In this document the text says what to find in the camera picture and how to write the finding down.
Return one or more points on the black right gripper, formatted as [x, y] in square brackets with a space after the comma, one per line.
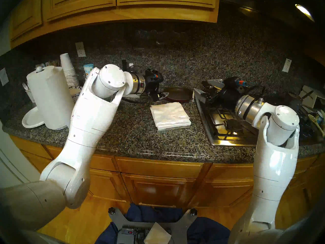
[224, 97]

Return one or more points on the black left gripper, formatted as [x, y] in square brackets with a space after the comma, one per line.
[153, 87]

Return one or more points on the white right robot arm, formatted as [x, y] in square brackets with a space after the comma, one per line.
[274, 164]

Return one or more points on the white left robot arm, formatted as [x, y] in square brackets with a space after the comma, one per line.
[88, 124]

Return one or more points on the white napkin stack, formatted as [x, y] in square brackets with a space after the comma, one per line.
[170, 116]

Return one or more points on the white folded napkin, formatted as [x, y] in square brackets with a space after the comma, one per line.
[157, 234]

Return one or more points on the red frying pan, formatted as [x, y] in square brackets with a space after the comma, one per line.
[179, 93]

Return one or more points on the white capped sauce bottle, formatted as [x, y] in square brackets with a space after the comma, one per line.
[131, 65]

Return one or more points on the steel gas stove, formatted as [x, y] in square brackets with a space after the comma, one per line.
[223, 134]

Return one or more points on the dark glass bottle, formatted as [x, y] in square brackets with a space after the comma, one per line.
[124, 64]

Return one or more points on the leaf print cylinder container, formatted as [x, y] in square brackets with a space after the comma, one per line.
[88, 68]

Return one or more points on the wooden base cabinets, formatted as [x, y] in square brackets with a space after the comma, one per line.
[157, 185]

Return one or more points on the dark saucepan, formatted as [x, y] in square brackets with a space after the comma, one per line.
[295, 102]

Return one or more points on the dark range hood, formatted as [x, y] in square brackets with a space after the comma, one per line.
[259, 12]

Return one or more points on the white paper cup stack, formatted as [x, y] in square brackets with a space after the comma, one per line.
[67, 65]

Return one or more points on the white paper towel roll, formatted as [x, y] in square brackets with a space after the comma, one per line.
[50, 98]

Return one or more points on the wooden stir sticks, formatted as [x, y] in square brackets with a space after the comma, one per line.
[53, 63]

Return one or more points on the wooden spoon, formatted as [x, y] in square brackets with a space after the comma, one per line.
[316, 124]

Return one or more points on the blue white cup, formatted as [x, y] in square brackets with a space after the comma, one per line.
[320, 117]

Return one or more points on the white paper plate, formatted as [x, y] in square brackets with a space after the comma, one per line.
[31, 119]

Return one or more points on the dark blue cloth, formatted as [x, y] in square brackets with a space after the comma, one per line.
[208, 230]

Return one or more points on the grey power strip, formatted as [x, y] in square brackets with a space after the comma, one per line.
[127, 235]

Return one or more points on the white door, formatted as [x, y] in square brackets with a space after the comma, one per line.
[12, 167]

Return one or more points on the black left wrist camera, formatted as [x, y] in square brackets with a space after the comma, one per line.
[155, 75]

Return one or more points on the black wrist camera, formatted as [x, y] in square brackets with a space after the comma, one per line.
[155, 75]
[234, 82]

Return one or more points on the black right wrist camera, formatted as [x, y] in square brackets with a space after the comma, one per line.
[234, 82]

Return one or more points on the white wall outlet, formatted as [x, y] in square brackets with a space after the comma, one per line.
[80, 49]
[287, 65]

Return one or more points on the wooden wall cabinet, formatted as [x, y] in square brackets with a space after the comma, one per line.
[101, 2]

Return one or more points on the grey robot base frame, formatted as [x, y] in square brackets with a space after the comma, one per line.
[182, 225]

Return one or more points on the white light switch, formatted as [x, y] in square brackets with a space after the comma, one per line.
[3, 77]

